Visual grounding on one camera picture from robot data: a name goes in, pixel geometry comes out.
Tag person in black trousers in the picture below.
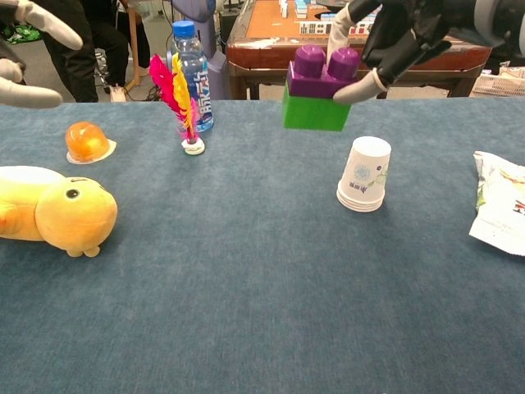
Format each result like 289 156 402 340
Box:
39 0 130 103

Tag white paper cup stack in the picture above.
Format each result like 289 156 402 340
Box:
336 135 392 213

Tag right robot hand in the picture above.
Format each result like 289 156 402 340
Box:
326 0 477 103

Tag purple and green toy block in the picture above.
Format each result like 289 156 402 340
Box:
286 44 362 100

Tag green building block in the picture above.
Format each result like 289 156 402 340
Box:
281 80 353 132

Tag blue table cloth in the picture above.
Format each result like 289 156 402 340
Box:
0 97 525 394

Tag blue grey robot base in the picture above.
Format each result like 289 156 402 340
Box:
171 0 227 101

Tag brown mahjong table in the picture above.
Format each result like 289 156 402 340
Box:
226 0 494 101

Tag face-up mahjong tile row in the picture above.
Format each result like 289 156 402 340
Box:
299 21 374 36

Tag blue water bottle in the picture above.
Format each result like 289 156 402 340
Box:
166 20 215 133

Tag white snack bag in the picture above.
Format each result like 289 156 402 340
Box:
468 150 525 257

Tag pink yellow feather shuttlecock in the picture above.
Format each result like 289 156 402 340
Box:
148 52 205 156

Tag orange jelly cup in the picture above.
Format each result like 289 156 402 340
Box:
65 121 118 165

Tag white plastic basket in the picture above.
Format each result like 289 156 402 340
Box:
471 72 525 98

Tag yellow plush duck toy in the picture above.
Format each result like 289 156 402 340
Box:
0 165 119 259

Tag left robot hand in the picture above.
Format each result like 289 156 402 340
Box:
0 0 85 110

